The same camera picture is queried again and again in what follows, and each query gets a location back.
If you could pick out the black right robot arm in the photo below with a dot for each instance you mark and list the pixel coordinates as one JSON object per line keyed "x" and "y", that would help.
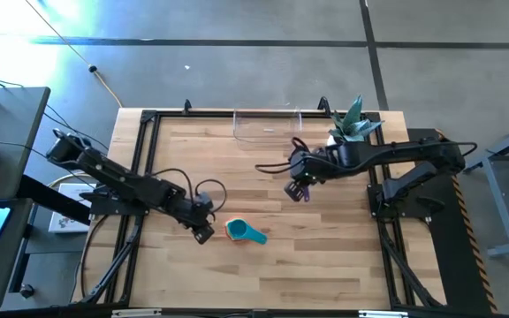
{"x": 391, "y": 152}

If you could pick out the grey metal table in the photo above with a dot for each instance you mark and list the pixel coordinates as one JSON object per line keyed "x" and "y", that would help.
{"x": 502, "y": 159}

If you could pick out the teal measuring cup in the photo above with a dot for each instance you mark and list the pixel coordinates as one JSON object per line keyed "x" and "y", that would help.
{"x": 239, "y": 229}

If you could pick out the black mat with hazard stripe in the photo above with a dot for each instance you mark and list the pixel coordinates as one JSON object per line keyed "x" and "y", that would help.
{"x": 440, "y": 247}

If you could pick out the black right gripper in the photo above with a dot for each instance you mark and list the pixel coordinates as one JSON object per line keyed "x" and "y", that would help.
{"x": 309, "y": 165}

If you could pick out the dark grey desk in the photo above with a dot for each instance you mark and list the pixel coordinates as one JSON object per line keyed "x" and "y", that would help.
{"x": 7, "y": 119}

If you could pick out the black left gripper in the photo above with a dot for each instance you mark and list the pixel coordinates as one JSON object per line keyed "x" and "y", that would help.
{"x": 197, "y": 219}

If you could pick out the clear plastic basket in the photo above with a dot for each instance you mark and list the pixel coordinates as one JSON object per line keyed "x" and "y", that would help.
{"x": 268, "y": 126}

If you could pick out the black aluminium table frame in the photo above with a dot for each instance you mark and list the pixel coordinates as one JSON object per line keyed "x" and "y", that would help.
{"x": 148, "y": 132}

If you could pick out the snake plant in white pot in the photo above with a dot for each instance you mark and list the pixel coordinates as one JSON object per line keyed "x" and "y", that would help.
{"x": 351, "y": 126}

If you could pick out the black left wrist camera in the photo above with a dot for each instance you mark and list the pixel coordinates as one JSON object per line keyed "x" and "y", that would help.
{"x": 202, "y": 203}

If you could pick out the white printed booklet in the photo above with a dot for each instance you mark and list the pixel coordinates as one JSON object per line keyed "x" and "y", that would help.
{"x": 66, "y": 221}

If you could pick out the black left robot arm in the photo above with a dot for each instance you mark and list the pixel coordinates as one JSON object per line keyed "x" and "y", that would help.
{"x": 117, "y": 179}

